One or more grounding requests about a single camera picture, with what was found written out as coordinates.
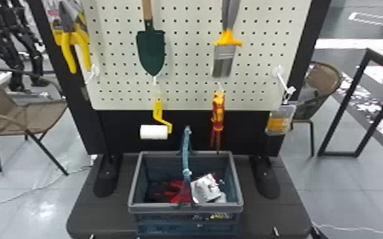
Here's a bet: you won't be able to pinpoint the white cable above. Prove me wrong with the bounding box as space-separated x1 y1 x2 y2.
0 154 98 214

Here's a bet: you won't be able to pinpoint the yellow pliers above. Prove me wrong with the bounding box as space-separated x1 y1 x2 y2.
43 0 93 75

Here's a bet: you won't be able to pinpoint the red screwdriver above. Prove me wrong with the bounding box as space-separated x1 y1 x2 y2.
210 90 226 155

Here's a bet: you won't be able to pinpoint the blue basket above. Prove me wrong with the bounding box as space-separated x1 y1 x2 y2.
127 125 245 239

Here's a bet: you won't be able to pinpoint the black side table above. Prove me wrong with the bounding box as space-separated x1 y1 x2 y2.
316 47 383 168

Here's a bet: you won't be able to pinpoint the yellow paint roller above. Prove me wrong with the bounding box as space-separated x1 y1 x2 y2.
139 92 174 140

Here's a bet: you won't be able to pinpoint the yellow paint brush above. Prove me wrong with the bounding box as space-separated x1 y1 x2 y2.
211 0 244 79

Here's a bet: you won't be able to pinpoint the yellow tape measure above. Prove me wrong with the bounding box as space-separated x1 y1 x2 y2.
265 101 298 137

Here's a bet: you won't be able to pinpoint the white tool packet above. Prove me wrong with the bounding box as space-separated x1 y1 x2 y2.
190 172 228 204

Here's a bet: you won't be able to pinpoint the white pegboard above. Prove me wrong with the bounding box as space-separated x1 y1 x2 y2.
27 0 333 200

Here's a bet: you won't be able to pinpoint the brown chair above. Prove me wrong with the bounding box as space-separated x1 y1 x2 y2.
290 61 344 158
0 68 70 177

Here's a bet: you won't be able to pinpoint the green trowel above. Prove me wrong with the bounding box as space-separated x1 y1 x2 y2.
136 0 166 77

